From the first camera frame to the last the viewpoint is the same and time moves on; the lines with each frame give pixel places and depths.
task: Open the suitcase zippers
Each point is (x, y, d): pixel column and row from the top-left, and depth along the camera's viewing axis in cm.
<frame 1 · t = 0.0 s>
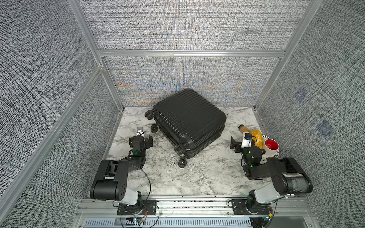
left hand: (144, 134, 93), fingers open
right hand: (240, 133, 89), fingers open
black hard-shell suitcase: (189, 121, 85), point 22 cm above the table
red and white cup: (271, 147, 89), point 8 cm above the table
brown bottle: (243, 128, 105), point 3 cm above the table

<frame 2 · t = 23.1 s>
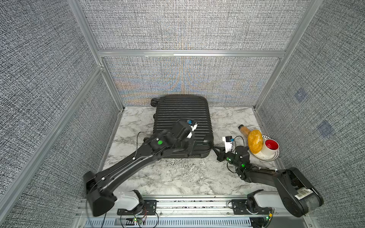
left hand: (197, 142, 69), fingers open
right hand: (213, 143, 86), fingers closed
black hard-shell suitcase: (168, 109, 91), point 22 cm above the table
the other named things where they were.

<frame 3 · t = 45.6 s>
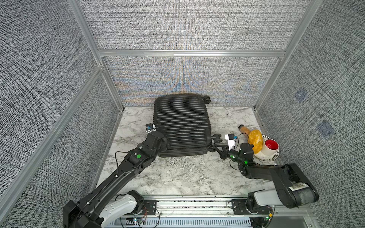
left hand: (164, 138, 77), fingers open
right hand: (214, 142, 85), fingers closed
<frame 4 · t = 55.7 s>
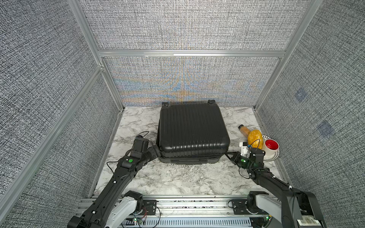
left hand: (157, 150, 81), fingers open
right hand: (225, 149, 86), fingers closed
black hard-shell suitcase: (192, 133, 80), point 22 cm above the table
the other named things where they were.

